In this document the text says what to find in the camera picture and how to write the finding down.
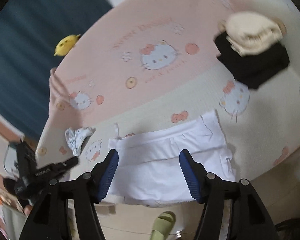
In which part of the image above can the pink cream cat print blanket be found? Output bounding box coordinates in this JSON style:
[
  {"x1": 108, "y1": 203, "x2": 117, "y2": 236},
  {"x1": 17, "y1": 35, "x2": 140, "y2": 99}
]
[{"x1": 35, "y1": 0, "x2": 300, "y2": 205}]

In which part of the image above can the white t-shirt with navy trim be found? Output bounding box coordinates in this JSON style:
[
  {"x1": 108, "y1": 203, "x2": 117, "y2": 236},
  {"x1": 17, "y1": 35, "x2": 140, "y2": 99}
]
[{"x1": 107, "y1": 109, "x2": 237, "y2": 208}]

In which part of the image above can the folded black garment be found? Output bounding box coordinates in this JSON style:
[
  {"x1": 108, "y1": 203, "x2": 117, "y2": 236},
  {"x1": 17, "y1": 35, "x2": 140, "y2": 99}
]
[{"x1": 213, "y1": 31, "x2": 290, "y2": 90}]

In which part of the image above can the small white cat print garment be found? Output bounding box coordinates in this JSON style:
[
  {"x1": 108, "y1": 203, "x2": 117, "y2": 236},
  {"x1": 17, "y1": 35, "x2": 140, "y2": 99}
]
[{"x1": 64, "y1": 127, "x2": 97, "y2": 155}]

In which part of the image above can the yellow green slipper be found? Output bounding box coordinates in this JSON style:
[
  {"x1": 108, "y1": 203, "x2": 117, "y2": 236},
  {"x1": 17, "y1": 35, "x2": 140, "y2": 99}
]
[{"x1": 149, "y1": 211, "x2": 176, "y2": 240}]

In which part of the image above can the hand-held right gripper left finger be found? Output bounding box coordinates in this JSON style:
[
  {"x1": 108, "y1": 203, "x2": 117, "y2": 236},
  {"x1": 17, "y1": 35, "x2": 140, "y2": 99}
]
[{"x1": 19, "y1": 149, "x2": 119, "y2": 240}]

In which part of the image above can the yellow plush toy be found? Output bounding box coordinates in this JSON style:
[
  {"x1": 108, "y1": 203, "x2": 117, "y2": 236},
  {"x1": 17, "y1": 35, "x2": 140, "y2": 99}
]
[{"x1": 53, "y1": 34, "x2": 82, "y2": 57}]

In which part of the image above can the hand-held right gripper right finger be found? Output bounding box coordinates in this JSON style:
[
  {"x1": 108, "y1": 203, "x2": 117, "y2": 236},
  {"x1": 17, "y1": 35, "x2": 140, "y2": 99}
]
[{"x1": 179, "y1": 149, "x2": 278, "y2": 240}]

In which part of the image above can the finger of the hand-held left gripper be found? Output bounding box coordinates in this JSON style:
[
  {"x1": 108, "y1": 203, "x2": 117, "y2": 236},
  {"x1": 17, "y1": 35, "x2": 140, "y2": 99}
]
[{"x1": 57, "y1": 156, "x2": 79, "y2": 173}]

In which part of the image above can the folded cream garment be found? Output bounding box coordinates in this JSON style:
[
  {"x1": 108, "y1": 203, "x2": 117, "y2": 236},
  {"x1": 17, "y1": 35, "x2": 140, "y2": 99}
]
[{"x1": 218, "y1": 11, "x2": 287, "y2": 57}]

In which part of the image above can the dark blue curtain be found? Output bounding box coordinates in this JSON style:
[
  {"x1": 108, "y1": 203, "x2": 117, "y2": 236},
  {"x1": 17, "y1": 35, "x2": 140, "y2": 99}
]
[{"x1": 0, "y1": 0, "x2": 114, "y2": 140}]

